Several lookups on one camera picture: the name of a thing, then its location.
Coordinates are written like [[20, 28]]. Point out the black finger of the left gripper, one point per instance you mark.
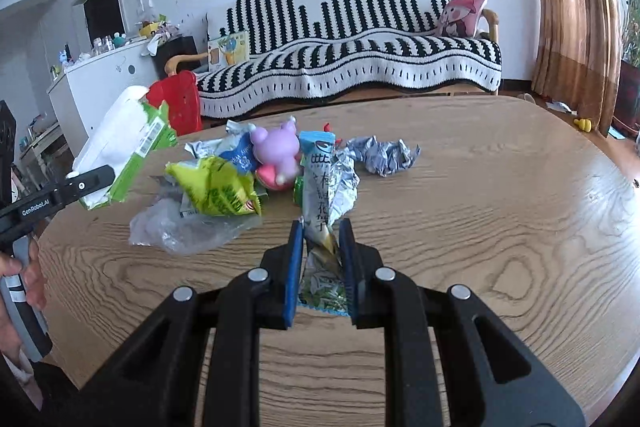
[[18, 218]]

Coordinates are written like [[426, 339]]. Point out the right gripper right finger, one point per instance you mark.
[[449, 360]]

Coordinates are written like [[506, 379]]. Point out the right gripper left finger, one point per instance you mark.
[[196, 356]]

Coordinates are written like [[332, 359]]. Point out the green white wipes pack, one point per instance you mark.
[[130, 130]]

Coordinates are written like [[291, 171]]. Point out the blue white snack wrapper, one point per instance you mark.
[[235, 147]]

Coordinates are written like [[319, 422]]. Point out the silver blue snack wrapper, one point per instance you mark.
[[329, 191]]

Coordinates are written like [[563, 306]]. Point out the person's left hand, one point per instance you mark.
[[23, 325]]

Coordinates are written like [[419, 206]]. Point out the white cabinet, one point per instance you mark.
[[84, 92]]

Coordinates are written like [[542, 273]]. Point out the clear plastic bag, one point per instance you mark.
[[163, 226]]

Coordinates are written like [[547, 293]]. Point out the yellow green snack bag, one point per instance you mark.
[[215, 187]]

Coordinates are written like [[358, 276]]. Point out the red plastic chair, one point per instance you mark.
[[180, 93]]

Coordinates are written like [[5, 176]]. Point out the crumpled silver foil wrapper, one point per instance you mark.
[[383, 158]]

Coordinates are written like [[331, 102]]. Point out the pink bear toy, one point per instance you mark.
[[277, 153]]

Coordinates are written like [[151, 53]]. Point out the yellow toy on floor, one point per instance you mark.
[[583, 124]]

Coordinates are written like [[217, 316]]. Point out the children's picture book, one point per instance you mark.
[[228, 50]]

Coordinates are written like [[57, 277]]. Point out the small red toy piece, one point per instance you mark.
[[327, 128]]

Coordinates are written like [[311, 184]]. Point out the brown curtain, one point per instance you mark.
[[579, 56]]

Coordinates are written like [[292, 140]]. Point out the black white striped sofa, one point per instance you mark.
[[312, 50]]

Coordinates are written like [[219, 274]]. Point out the pink cartoon pillow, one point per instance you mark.
[[460, 18]]

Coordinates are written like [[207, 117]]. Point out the potted green plant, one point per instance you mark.
[[630, 31]]

